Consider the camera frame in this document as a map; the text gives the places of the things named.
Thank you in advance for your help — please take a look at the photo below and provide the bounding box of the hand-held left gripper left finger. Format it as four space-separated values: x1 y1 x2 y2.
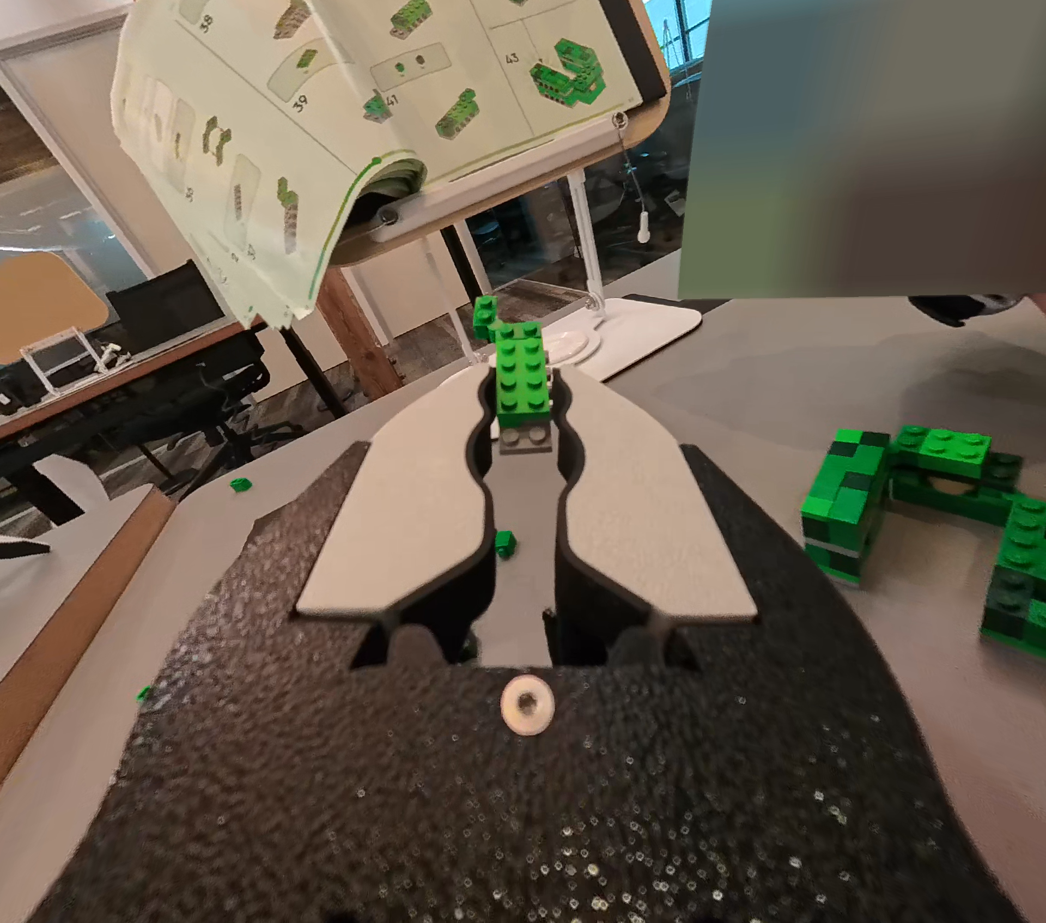
294 369 500 664

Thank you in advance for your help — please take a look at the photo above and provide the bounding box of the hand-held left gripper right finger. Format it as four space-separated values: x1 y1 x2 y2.
544 374 761 666

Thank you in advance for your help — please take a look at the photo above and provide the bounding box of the green and grey brick assembly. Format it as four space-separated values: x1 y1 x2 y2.
472 294 567 458

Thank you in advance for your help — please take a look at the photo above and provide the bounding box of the grey desk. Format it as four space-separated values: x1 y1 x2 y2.
0 297 1046 923

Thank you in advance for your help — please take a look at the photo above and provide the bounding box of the wood-top desk with black legs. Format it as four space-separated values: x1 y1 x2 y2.
0 317 344 524

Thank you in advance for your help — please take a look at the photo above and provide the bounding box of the green brick U-shaped build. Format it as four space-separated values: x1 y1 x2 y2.
799 424 1046 648

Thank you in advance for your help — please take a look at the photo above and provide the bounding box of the black and wood book stand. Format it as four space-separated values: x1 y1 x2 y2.
143 0 704 388

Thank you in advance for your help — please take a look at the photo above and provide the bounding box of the black office chair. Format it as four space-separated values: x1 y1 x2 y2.
105 259 275 487

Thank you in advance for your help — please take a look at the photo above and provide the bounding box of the white table with wooden edge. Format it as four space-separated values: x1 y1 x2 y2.
0 485 177 781

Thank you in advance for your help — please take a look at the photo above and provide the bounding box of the tan rounded board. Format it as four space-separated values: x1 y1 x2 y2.
0 251 110 366

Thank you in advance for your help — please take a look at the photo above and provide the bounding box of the open brick instruction booklet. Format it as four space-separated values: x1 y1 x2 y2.
110 0 642 329

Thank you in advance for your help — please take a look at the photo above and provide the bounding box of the thin cord with white end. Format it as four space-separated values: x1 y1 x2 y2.
611 112 655 246

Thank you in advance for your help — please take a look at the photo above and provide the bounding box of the white wire rack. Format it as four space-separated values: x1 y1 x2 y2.
18 329 132 397

